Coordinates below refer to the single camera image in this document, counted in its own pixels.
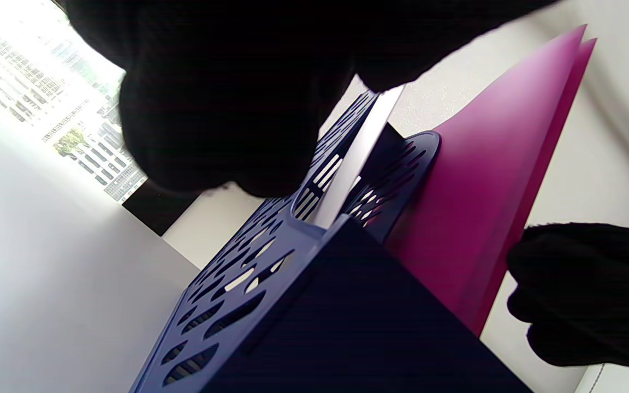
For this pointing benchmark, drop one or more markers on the person's right hand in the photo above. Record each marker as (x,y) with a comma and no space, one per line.
(593,295)

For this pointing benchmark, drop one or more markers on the person's left hand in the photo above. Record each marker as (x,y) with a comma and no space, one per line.
(211,82)

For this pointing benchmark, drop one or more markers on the pink translucent L-shaped folder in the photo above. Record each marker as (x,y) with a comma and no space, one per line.
(572,82)
(473,207)

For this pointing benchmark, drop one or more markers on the blue perforated file holder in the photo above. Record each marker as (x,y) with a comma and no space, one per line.
(347,327)

